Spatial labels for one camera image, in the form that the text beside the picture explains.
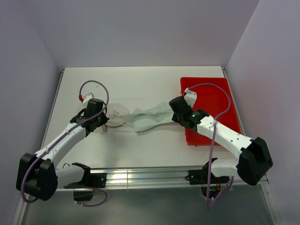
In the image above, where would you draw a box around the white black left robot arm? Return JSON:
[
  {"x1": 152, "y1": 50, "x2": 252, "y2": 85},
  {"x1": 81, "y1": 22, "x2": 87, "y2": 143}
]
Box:
[{"x1": 16, "y1": 98, "x2": 109, "y2": 203}]

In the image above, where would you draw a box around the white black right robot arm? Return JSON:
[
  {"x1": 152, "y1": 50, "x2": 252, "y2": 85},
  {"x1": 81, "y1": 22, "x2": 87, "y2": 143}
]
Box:
[{"x1": 169, "y1": 97, "x2": 273, "y2": 186}]

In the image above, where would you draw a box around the red plastic tray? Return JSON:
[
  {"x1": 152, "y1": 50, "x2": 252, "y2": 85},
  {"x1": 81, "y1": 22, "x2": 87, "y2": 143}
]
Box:
[{"x1": 180, "y1": 77, "x2": 241, "y2": 133}]

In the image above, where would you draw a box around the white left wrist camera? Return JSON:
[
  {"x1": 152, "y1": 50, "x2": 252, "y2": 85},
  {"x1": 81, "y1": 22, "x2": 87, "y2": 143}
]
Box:
[{"x1": 78, "y1": 92, "x2": 94, "y2": 104}]

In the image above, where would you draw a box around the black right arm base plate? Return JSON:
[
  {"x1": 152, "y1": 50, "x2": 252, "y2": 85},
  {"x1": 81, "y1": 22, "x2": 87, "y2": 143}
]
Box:
[{"x1": 185, "y1": 169, "x2": 230, "y2": 185}]

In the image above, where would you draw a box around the aluminium mounting rail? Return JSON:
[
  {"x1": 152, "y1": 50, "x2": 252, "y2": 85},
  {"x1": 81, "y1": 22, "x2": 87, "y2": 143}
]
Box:
[{"x1": 56, "y1": 165, "x2": 269, "y2": 192}]

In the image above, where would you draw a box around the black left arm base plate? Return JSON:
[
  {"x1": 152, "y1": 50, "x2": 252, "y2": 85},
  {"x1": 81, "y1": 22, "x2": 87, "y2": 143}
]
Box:
[{"x1": 73, "y1": 173, "x2": 107, "y2": 202}]

